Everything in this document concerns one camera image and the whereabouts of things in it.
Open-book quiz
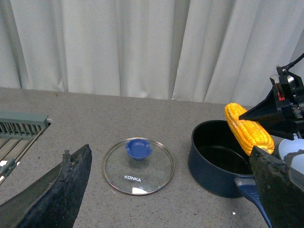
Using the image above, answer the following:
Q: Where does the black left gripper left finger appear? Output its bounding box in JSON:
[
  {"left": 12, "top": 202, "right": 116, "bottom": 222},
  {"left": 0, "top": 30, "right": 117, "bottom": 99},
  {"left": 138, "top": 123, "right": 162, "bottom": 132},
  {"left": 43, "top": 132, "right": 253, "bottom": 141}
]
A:
[{"left": 0, "top": 144, "right": 92, "bottom": 228}]

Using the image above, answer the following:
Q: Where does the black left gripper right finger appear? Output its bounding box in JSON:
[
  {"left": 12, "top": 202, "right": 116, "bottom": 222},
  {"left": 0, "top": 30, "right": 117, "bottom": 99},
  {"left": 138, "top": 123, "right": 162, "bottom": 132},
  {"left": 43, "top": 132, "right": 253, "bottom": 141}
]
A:
[{"left": 249, "top": 146, "right": 304, "bottom": 228}]

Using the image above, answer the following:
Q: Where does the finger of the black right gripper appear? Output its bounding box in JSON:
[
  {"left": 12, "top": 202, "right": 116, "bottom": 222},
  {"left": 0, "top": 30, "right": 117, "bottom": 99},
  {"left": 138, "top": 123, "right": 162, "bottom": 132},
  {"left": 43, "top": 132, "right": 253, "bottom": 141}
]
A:
[
  {"left": 239, "top": 85, "right": 285, "bottom": 124},
  {"left": 260, "top": 121, "right": 299, "bottom": 140}
]

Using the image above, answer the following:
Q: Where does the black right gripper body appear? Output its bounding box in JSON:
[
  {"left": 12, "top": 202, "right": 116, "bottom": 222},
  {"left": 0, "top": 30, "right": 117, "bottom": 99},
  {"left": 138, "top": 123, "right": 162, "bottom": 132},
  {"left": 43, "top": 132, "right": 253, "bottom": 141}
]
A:
[{"left": 271, "top": 66, "right": 304, "bottom": 138}]

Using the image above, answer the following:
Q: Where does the yellow corn cob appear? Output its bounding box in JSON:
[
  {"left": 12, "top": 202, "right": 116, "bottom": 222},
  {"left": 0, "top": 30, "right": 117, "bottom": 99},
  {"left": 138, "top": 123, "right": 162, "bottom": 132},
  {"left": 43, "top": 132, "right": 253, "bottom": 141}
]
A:
[{"left": 224, "top": 103, "right": 275, "bottom": 156}]

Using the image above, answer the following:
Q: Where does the glass lid blue knob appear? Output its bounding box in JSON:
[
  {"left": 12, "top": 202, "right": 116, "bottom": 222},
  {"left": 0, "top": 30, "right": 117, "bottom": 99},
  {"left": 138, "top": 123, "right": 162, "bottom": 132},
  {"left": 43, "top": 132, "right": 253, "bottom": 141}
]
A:
[{"left": 102, "top": 137, "right": 175, "bottom": 196}]

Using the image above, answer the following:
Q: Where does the light blue plate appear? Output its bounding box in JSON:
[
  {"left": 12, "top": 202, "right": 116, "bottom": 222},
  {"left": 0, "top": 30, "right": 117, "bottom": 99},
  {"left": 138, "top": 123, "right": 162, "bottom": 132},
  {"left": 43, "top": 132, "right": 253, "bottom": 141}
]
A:
[{"left": 278, "top": 137, "right": 304, "bottom": 174}]

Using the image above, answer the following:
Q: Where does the dark blue saucepan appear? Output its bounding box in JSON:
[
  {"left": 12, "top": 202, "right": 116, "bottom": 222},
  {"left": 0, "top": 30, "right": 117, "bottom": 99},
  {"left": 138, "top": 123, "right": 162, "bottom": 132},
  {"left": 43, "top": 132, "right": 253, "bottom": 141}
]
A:
[{"left": 188, "top": 120, "right": 272, "bottom": 227}]

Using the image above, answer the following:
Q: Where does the grey-white curtain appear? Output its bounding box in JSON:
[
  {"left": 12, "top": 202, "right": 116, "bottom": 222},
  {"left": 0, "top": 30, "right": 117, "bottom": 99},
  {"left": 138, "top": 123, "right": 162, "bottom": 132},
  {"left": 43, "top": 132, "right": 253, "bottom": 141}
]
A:
[{"left": 0, "top": 0, "right": 304, "bottom": 105}]

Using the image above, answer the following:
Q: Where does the green dish rack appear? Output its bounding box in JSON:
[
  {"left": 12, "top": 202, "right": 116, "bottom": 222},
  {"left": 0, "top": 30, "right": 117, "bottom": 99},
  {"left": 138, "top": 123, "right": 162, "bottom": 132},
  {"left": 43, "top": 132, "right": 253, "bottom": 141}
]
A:
[{"left": 0, "top": 111, "right": 52, "bottom": 183}]

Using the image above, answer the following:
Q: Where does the black cable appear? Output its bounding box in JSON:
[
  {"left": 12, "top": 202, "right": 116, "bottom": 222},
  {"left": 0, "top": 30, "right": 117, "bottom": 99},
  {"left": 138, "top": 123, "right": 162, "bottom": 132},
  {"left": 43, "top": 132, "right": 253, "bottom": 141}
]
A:
[{"left": 286, "top": 52, "right": 304, "bottom": 71}]

